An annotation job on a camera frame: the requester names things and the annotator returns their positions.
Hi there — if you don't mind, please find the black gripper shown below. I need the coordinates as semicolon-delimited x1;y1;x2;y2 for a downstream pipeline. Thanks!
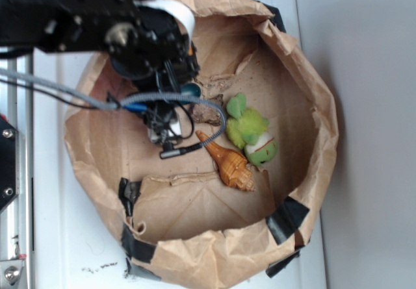
105;0;199;92

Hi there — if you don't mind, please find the dark green plastic pickle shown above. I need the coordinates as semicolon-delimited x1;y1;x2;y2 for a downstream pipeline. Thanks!
181;82;202;97

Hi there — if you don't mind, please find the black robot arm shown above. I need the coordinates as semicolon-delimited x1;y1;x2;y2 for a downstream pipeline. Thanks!
1;0;200;90

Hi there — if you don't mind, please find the brown rock chunk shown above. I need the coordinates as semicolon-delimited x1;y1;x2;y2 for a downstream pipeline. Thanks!
188;94;224;127

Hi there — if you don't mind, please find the green plush toy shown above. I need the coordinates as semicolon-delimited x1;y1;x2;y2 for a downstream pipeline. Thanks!
226;92;278;166

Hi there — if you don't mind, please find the orange spiral seashell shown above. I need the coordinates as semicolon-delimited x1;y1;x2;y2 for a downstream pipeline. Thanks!
203;141;255;192

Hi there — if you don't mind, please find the brown paper bag bin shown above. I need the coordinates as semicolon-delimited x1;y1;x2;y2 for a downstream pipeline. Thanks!
65;0;339;288

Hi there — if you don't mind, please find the white plastic tray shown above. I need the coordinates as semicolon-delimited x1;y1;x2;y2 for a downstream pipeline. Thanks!
33;0;327;288

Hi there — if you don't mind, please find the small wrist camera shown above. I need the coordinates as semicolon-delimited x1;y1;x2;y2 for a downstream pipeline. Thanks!
143;101;187;159

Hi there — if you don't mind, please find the aluminium frame rail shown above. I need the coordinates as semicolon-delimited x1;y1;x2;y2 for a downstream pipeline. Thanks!
0;55;34;289

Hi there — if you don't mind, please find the grey braided cable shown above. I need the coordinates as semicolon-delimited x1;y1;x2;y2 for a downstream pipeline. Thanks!
0;68;228;147

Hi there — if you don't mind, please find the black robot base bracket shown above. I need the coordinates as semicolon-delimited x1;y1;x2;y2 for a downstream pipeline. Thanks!
0;114;19;213

